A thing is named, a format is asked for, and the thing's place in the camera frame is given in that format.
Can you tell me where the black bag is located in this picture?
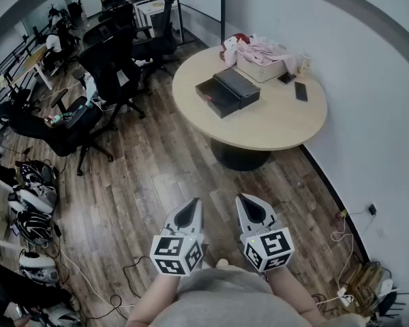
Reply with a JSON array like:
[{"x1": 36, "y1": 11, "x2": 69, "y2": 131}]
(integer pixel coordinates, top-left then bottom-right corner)
[{"x1": 0, "y1": 260, "x2": 74, "y2": 327}]

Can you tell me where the black office chair with headrest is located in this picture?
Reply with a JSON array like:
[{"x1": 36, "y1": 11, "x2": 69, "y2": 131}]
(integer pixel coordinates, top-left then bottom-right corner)
[{"x1": 132, "y1": 0, "x2": 185, "y2": 78}]

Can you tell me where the person's grey shirt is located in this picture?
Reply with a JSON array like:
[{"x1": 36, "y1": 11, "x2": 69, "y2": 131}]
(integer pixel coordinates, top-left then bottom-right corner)
[{"x1": 155, "y1": 259, "x2": 316, "y2": 327}]

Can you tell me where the person's right forearm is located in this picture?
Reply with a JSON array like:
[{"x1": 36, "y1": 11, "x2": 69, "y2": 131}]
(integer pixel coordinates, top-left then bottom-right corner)
[{"x1": 267, "y1": 267, "x2": 328, "y2": 327}]

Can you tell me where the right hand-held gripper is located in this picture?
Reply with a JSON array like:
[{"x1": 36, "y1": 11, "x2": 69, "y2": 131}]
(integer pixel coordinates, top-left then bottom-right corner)
[{"x1": 234, "y1": 193, "x2": 296, "y2": 274}]

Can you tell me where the black box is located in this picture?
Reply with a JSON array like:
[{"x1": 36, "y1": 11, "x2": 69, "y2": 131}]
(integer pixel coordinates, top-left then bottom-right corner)
[{"x1": 194, "y1": 68, "x2": 262, "y2": 119}]

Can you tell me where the white blue plastic bag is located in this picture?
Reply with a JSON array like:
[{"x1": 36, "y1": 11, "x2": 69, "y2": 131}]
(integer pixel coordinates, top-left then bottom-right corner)
[{"x1": 84, "y1": 75, "x2": 100, "y2": 104}]

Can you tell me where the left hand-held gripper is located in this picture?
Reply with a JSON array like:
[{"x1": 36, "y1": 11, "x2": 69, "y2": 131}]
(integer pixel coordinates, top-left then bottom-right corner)
[{"x1": 149, "y1": 198, "x2": 205, "y2": 278}]

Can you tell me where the pink cloth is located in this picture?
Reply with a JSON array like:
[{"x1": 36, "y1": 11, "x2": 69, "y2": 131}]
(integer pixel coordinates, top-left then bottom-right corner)
[{"x1": 223, "y1": 34, "x2": 296, "y2": 74}]

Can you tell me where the grey smartphone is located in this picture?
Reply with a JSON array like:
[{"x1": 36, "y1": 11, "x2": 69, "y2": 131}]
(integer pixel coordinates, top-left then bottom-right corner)
[{"x1": 277, "y1": 72, "x2": 297, "y2": 86}]

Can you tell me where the white plastic basket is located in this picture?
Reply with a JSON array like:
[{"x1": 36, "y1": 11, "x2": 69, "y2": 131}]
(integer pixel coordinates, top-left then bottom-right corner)
[{"x1": 234, "y1": 44, "x2": 297, "y2": 84}]

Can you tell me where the black router with antennas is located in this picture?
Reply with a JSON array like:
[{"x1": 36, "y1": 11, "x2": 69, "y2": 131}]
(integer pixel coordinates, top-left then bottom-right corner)
[{"x1": 377, "y1": 284, "x2": 409, "y2": 319}]

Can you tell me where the round wooden table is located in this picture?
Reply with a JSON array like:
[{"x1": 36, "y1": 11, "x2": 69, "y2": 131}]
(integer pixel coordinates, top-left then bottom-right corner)
[{"x1": 172, "y1": 44, "x2": 328, "y2": 172}]

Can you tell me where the wooden desk with white legs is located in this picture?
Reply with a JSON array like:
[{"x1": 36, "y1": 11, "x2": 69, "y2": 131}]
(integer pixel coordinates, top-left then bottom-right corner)
[{"x1": 8, "y1": 44, "x2": 55, "y2": 91}]

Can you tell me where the white paper cup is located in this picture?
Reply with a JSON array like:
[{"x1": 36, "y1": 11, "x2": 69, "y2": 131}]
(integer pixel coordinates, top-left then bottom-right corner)
[{"x1": 297, "y1": 53, "x2": 313, "y2": 77}]

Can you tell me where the black metal railing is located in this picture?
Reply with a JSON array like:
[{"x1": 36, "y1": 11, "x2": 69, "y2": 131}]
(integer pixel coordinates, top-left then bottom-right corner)
[{"x1": 0, "y1": 22, "x2": 52, "y2": 139}]

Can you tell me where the white floor cable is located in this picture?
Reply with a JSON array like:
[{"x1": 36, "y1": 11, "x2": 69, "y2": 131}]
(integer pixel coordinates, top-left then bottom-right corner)
[{"x1": 57, "y1": 249, "x2": 137, "y2": 309}]

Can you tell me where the white power strip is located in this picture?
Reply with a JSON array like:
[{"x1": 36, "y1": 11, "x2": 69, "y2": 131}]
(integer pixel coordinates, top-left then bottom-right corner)
[{"x1": 336, "y1": 287, "x2": 356, "y2": 307}]

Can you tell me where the red cartoon bag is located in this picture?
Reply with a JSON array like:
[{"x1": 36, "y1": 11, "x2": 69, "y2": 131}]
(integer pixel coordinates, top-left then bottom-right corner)
[{"x1": 219, "y1": 32, "x2": 253, "y2": 61}]

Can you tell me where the white charging cable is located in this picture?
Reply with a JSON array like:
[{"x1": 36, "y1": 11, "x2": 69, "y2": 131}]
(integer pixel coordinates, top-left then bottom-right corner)
[{"x1": 329, "y1": 216, "x2": 356, "y2": 287}]

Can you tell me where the green and pink small object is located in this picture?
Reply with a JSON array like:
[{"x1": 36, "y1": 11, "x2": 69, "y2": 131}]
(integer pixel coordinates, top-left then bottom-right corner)
[{"x1": 46, "y1": 112, "x2": 74, "y2": 125}]

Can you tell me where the black floor cable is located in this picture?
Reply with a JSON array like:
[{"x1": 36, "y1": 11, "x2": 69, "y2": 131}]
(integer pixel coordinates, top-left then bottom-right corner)
[{"x1": 121, "y1": 255, "x2": 153, "y2": 300}]

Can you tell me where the person's left forearm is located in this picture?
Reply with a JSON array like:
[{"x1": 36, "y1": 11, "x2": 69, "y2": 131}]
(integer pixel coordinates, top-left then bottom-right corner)
[{"x1": 125, "y1": 273, "x2": 180, "y2": 327}]

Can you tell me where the black smartphone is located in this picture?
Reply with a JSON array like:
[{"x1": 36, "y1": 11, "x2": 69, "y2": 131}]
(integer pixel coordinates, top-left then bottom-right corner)
[{"x1": 294, "y1": 81, "x2": 308, "y2": 102}]

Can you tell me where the black white striped helmet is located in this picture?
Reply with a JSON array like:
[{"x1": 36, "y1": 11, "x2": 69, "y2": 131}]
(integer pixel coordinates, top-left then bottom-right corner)
[{"x1": 15, "y1": 209, "x2": 54, "y2": 245}]

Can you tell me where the black office chair with label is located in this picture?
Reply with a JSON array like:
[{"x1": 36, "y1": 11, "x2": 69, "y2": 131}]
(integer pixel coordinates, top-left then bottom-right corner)
[{"x1": 78, "y1": 25, "x2": 147, "y2": 132}]

